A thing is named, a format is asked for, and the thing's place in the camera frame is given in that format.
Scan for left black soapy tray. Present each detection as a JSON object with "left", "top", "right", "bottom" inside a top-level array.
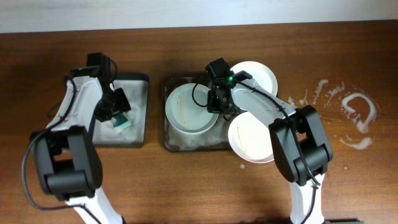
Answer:
[{"left": 93, "top": 73, "right": 149, "bottom": 148}]

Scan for white plate with red stain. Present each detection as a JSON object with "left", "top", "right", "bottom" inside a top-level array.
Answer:
[{"left": 228, "top": 112, "right": 274, "bottom": 164}]

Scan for right black soapy tray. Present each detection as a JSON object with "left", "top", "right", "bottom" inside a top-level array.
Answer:
[{"left": 162, "top": 73, "right": 231, "bottom": 153}]

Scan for black soapy tray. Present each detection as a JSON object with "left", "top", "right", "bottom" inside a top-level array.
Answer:
[
  {"left": 93, "top": 73, "right": 149, "bottom": 148},
  {"left": 162, "top": 73, "right": 231, "bottom": 153}
]

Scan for green yellow sponge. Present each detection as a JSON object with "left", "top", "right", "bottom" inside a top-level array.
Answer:
[{"left": 111, "top": 113, "right": 131, "bottom": 129}]

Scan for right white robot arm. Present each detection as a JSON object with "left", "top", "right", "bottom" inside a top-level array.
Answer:
[{"left": 207, "top": 70, "right": 333, "bottom": 223}]

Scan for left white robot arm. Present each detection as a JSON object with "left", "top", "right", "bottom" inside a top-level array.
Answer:
[{"left": 22, "top": 66, "right": 131, "bottom": 223}]

